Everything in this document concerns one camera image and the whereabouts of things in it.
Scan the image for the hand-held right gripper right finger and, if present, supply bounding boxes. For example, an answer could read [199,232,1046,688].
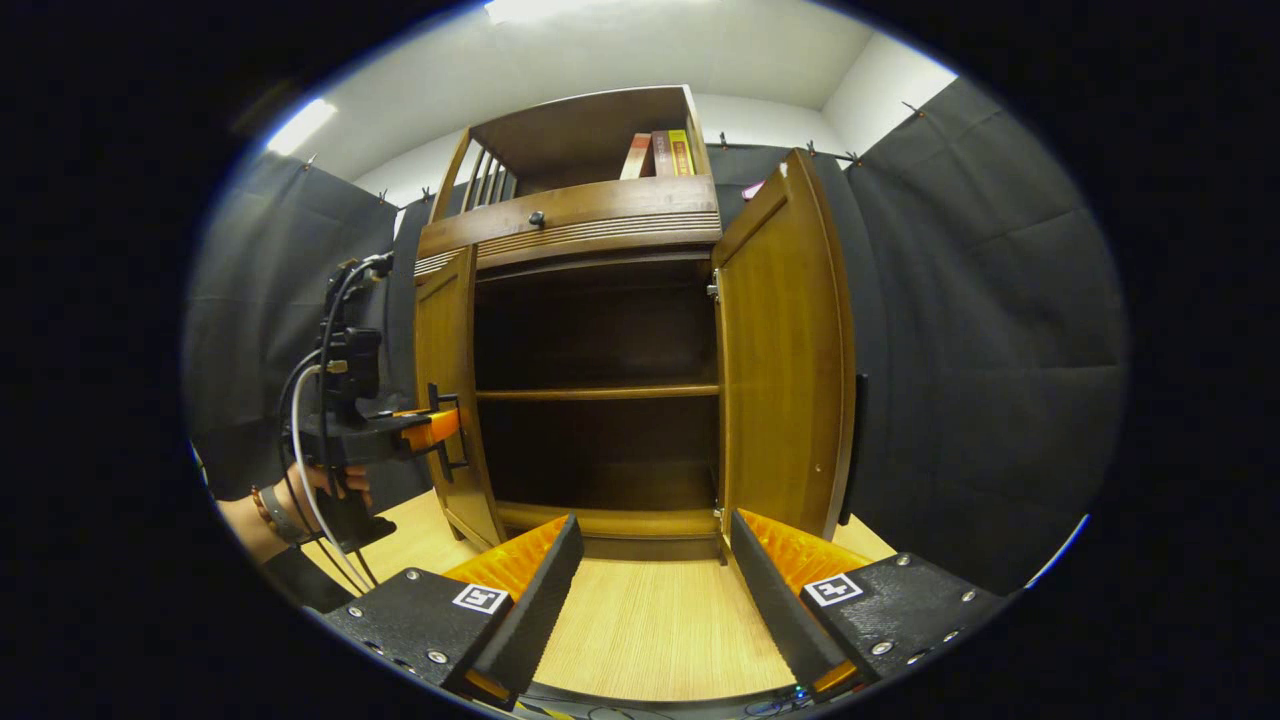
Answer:
[728,507,1006,701]

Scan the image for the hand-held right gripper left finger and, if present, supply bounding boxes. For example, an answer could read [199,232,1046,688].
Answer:
[322,513,586,711]

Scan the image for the wooden cabinet door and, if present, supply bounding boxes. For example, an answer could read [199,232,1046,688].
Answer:
[414,245,506,551]
[712,148,859,541]

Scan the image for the wooden double-door shoe cabinet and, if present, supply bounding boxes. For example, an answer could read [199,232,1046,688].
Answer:
[412,85,859,563]

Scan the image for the wooden cabinet drawer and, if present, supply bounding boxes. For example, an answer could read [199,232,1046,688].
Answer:
[415,176,723,281]

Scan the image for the wooden inner shelf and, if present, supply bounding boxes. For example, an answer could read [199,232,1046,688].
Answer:
[475,383,721,403]

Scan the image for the small ceiling light panel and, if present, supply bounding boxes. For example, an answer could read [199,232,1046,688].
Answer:
[265,97,339,156]

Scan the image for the black backdrop cloth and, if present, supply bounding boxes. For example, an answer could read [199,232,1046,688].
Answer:
[183,78,1131,596]

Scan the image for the large ceiling light panel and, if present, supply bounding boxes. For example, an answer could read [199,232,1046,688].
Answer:
[485,0,641,26]

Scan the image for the black cable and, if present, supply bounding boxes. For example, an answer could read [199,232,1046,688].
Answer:
[318,255,396,591]

